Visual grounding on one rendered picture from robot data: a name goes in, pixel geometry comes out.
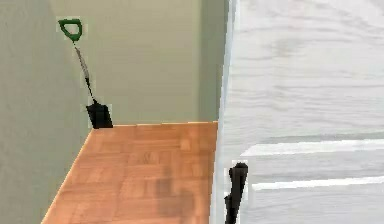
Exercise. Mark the white room door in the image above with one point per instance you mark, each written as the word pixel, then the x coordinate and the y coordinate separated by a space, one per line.
pixel 310 100

